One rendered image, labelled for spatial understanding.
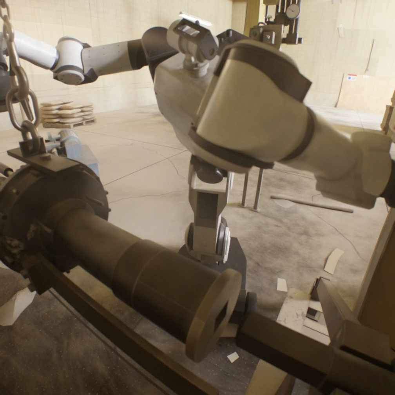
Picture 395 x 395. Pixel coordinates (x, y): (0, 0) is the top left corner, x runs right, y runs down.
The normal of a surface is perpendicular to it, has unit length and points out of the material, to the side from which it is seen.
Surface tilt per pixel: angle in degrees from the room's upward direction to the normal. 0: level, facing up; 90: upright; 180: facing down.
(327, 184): 113
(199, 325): 51
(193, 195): 81
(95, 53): 59
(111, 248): 23
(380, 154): 65
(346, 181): 100
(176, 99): 76
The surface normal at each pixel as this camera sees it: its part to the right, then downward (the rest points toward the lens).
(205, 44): 0.61, 0.67
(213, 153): -0.40, 0.21
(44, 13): 0.83, 0.27
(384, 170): -0.50, -0.03
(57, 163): 0.01, -0.88
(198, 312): -0.35, -0.44
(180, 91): -0.65, 0.11
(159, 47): -0.01, -0.11
